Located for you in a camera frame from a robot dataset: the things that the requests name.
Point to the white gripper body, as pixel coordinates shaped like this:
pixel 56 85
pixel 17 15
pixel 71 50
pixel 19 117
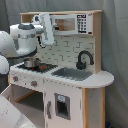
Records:
pixel 43 27

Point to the black stove top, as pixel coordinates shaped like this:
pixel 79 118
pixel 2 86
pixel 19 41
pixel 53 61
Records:
pixel 42 68

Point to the black toy faucet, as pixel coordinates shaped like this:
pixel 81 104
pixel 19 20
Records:
pixel 81 63

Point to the grey dishwasher door panel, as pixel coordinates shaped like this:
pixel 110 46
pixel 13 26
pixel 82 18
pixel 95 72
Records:
pixel 62 106

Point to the silver toy pot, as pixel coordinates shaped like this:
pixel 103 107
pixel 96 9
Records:
pixel 32 62

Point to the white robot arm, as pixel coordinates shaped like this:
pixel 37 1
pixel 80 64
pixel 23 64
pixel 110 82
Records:
pixel 20 42

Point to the wooden toy kitchen unit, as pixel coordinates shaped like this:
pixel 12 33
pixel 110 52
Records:
pixel 87 97

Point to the white oven door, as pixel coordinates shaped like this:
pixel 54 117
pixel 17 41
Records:
pixel 8 93

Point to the white microwave door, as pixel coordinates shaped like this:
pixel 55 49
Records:
pixel 72 24

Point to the grey toy sink basin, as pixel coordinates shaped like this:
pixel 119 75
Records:
pixel 72 74

